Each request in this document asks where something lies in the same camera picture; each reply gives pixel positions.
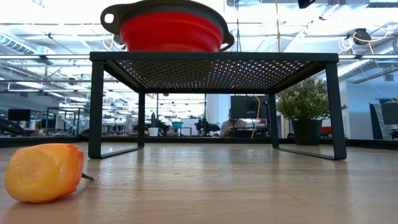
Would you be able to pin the cactus in white pot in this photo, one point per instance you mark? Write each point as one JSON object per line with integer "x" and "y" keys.
{"x": 153, "y": 132}

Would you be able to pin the black perforated metal riser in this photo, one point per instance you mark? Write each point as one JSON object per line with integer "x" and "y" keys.
{"x": 214, "y": 56}

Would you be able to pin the person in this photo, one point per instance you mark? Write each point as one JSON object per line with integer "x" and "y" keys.
{"x": 231, "y": 124}

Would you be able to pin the small orange yellow pepper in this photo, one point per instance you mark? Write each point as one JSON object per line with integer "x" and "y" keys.
{"x": 42, "y": 172}

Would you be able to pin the black computer monitor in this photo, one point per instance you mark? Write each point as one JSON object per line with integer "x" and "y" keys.
{"x": 248, "y": 105}
{"x": 18, "y": 115}

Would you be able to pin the red collapsible bowl grey rim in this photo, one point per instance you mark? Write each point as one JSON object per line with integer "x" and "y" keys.
{"x": 171, "y": 31}

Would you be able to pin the green plant in black pot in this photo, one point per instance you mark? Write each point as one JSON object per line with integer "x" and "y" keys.
{"x": 306, "y": 99}

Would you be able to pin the black aluminium table frame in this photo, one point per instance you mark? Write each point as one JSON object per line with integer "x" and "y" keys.
{"x": 202, "y": 140}

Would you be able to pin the small teal bin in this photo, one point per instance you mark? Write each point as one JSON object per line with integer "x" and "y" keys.
{"x": 177, "y": 124}

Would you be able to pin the large dark display screen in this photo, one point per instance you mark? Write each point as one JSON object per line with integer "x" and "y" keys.
{"x": 390, "y": 113}

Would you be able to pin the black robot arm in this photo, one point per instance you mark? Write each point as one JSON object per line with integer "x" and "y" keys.
{"x": 206, "y": 127}

